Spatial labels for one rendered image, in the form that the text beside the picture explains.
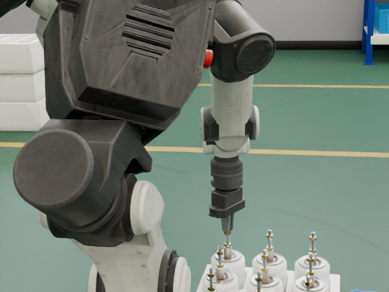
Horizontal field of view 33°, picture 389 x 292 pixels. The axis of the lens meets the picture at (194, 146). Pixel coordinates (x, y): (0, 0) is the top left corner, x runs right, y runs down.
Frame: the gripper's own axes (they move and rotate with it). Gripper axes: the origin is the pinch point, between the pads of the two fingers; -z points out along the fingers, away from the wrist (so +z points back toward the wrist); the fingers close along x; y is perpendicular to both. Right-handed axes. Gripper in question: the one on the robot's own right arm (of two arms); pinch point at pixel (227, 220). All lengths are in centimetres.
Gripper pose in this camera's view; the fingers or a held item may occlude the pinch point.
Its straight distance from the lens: 182.5
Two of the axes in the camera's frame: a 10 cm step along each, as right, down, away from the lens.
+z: -0.3, -9.5, -3.1
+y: -7.5, -1.8, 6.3
